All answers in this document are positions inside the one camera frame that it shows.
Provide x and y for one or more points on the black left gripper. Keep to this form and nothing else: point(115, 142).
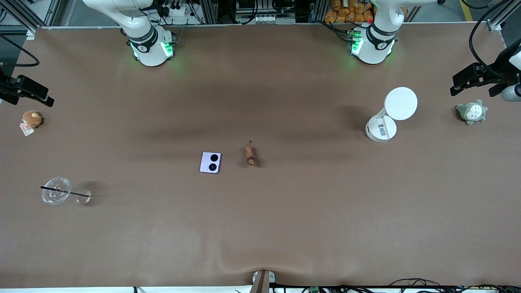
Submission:
point(495, 71)

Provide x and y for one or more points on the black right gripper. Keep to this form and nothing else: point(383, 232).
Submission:
point(5, 88)

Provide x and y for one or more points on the lilac flip phone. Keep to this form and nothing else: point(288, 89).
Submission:
point(210, 162)

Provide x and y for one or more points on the brown lion statue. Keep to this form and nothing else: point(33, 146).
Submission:
point(251, 156)

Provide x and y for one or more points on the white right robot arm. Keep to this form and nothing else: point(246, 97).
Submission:
point(150, 53)

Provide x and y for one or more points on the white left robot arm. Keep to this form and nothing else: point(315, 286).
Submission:
point(374, 49)

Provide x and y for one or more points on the brown plush toy with tag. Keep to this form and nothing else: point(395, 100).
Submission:
point(31, 119)

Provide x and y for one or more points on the grey green plush toy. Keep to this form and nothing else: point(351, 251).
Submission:
point(472, 112)

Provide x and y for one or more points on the white round desk lamp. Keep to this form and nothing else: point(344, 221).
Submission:
point(400, 103)

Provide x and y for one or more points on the clear plastic cup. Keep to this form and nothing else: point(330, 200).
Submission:
point(55, 190)

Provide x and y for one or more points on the black straw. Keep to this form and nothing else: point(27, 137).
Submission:
point(65, 191)

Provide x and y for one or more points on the bag of orange snacks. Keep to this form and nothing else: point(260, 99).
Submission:
point(348, 11)

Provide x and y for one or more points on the white power strip with plugs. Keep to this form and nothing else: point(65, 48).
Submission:
point(179, 12)

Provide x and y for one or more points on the aluminium frame post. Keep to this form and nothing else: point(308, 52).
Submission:
point(502, 16)
point(24, 14)

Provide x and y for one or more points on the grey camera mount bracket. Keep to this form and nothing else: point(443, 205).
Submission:
point(262, 281)

